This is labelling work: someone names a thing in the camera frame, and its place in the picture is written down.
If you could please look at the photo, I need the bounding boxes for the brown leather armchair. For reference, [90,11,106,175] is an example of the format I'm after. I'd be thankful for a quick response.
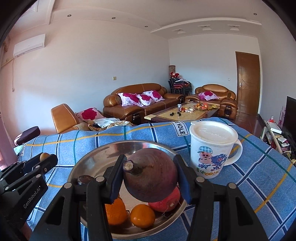
[185,84,238,120]
[51,103,90,133]

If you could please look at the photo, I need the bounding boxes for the pink electric kettle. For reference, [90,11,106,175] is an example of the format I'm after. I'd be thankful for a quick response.
[0,118,18,170]

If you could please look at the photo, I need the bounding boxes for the large rough tangerine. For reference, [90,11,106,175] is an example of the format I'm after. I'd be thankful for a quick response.
[105,197,128,225]

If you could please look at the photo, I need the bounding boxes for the yellow-green kiwi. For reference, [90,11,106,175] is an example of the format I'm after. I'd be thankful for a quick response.
[40,153,50,162]

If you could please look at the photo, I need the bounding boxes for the brown wooden door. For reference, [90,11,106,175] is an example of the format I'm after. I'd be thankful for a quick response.
[235,51,261,116]

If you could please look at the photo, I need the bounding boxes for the purple passion fruit with stem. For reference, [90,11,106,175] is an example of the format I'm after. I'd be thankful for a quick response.
[122,148,178,202]

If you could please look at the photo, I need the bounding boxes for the brown leather armchair near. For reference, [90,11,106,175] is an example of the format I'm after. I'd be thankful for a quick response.
[51,103,90,133]

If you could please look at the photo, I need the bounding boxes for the floral cushion right on sofa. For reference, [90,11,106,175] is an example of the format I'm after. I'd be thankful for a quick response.
[137,90,164,106]

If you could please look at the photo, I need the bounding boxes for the floral cushion on far armchair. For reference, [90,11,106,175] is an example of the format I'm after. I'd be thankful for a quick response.
[198,91,219,101]

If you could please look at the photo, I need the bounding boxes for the pink pomegranate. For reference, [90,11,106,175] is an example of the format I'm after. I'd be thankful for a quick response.
[148,187,181,213]

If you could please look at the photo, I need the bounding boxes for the stacked dark chairs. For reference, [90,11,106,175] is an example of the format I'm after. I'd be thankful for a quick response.
[168,72,192,96]

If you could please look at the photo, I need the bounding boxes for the brown leather three-seat sofa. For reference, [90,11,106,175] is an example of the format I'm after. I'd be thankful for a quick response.
[103,83,184,124]

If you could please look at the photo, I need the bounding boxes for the floral cushion on sofa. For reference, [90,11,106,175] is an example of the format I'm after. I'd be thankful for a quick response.
[137,90,164,106]
[118,92,143,107]

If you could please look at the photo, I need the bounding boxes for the white air conditioner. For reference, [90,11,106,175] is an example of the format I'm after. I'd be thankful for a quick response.
[13,34,46,57]

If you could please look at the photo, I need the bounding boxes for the stainless steel bowl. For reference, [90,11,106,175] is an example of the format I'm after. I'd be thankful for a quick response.
[67,140,187,240]

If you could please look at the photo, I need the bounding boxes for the tv stand with clutter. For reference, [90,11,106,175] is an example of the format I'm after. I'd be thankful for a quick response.
[260,116,295,166]

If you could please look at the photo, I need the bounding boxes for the brown leather armchair far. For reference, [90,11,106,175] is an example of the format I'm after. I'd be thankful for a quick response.
[185,84,238,120]

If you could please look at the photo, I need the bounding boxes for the floral cushion left on sofa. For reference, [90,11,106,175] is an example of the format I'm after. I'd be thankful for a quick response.
[118,92,143,107]

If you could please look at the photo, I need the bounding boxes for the dark maroon stool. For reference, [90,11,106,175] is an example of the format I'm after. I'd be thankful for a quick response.
[14,126,41,146]

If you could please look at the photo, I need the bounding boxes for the white cartoon pig mug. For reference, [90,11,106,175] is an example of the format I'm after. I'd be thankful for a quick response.
[189,120,243,179]

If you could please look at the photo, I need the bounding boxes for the wooden coffee table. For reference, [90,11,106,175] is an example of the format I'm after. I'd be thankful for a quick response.
[144,102,220,123]

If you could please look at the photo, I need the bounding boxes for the black television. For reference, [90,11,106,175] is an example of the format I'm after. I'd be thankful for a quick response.
[282,96,296,142]

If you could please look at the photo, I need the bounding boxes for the red floral cushion near armchair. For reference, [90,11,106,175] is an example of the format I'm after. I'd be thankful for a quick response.
[76,108,104,121]

